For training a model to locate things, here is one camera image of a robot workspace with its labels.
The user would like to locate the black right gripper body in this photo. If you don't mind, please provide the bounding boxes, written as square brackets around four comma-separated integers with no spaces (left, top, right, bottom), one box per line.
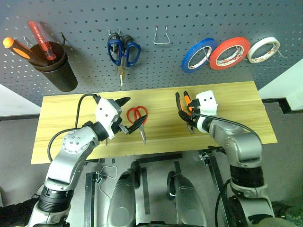
[187,98,202,130]

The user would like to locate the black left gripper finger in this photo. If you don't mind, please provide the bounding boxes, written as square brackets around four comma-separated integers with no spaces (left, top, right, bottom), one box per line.
[127,114,148,136]
[115,96,132,110]

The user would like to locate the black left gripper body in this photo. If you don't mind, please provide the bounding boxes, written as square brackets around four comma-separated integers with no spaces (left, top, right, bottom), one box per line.
[110,99,130,136]

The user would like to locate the orange black pliers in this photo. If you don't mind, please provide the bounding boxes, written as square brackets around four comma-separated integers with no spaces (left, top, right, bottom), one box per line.
[175,91,197,135]

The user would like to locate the blue tape roll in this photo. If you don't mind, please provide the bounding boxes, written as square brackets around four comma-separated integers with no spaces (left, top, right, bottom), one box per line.
[181,37,219,74]

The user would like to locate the red tape roll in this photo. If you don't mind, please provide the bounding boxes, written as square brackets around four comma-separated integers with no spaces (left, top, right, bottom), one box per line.
[209,36,251,71]

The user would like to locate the white tape roll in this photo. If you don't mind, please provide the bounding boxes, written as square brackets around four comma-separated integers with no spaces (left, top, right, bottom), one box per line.
[247,36,281,64]

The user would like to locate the grey perforated pegboard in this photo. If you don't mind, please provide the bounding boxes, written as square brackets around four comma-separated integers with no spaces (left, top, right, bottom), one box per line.
[0,0,303,107]

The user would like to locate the silver peg hook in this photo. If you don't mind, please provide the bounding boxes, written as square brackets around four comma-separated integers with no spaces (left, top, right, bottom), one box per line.
[234,44,245,61]
[195,40,211,62]
[271,42,288,59]

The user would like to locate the black cup holder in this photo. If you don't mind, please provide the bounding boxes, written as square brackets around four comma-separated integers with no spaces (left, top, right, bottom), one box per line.
[27,41,79,92]

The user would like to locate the grey rounded robot shell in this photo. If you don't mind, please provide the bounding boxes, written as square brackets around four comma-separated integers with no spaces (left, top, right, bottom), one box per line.
[166,171,208,227]
[106,161,143,227]

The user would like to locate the red handled scissors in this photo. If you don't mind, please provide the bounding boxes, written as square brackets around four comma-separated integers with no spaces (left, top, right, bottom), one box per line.
[125,105,149,145]

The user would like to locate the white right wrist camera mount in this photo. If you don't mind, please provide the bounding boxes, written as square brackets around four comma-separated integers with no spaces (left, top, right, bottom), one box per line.
[195,90,219,133]

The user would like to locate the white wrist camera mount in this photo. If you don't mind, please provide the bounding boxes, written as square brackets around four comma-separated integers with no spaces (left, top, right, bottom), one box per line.
[195,90,219,133]
[94,97,123,139]

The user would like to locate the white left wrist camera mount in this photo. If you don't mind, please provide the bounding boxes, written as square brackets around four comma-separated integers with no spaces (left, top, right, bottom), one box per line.
[94,97,123,139]

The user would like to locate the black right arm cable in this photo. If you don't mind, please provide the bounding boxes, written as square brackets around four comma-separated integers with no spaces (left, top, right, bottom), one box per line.
[192,112,260,143]

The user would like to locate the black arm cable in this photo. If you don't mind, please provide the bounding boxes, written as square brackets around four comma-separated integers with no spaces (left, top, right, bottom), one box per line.
[192,112,260,143]
[47,93,100,163]

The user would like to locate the blue handled scissors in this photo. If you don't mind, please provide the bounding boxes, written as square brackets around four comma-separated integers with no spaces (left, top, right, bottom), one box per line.
[107,39,142,87]

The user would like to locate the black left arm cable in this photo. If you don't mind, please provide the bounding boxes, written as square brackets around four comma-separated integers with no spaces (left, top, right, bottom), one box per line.
[47,93,100,163]

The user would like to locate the thin white wire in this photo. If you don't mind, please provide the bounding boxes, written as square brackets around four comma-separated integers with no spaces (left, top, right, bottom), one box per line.
[98,165,118,201]

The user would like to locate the black metal table frame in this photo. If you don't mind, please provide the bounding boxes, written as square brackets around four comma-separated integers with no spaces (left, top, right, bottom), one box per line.
[84,148,232,227]

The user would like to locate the silver wire loop hook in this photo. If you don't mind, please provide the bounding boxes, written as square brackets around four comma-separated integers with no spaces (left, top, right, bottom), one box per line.
[153,25,172,45]

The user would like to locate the black torso cable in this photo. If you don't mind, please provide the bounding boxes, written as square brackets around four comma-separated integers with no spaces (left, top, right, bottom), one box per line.
[214,178,232,227]

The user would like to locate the red transparent handled screwdriver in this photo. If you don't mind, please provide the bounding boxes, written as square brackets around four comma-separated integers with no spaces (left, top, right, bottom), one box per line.
[27,20,57,61]

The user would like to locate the orange black handled screwdriver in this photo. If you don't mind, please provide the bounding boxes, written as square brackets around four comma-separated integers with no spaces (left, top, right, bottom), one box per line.
[2,37,34,60]

